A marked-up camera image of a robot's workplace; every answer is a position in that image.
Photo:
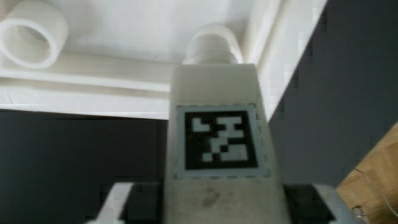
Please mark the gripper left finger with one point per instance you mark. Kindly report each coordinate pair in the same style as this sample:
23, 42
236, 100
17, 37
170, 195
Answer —
129, 204

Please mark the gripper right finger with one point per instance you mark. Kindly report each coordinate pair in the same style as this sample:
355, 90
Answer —
314, 205

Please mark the white leg with tag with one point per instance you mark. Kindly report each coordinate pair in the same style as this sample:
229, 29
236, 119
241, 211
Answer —
222, 188

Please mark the white square tabletop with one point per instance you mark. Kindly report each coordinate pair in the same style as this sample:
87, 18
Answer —
126, 44

